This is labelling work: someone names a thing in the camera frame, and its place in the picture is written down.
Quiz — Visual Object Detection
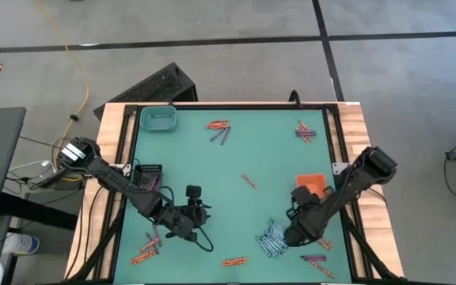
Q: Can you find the orange mesh basket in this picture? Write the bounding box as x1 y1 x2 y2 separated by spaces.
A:
295 173 328 199

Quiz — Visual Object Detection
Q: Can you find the black mesh basket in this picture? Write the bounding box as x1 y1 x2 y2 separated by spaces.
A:
135 164 164 191

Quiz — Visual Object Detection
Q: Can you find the teal plastic bin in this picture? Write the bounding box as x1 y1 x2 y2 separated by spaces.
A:
139 105 177 132

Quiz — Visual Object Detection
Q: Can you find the black computer tower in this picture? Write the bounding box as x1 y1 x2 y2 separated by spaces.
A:
93 62 199 121

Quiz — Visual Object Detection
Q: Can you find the white bottle blue label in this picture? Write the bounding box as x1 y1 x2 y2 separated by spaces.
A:
2 232 40 256

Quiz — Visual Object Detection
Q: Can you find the black left camera cable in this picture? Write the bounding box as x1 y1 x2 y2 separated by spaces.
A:
194 223 215 253

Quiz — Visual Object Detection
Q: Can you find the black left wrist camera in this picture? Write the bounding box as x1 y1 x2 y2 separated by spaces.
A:
185 184 203 201

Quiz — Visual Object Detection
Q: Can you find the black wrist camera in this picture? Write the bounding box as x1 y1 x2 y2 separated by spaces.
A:
185 184 203 201
291 185 317 209

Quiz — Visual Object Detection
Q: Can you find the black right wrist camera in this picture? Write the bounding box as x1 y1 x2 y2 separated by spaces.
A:
291 185 317 209

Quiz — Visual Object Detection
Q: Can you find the black cable loop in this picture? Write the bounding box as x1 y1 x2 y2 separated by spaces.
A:
288 89 302 108

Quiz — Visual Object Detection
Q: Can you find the yellow cable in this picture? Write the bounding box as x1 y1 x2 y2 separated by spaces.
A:
32 0 90 159

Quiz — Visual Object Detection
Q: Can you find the white cable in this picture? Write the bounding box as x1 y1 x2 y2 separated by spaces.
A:
8 159 57 175

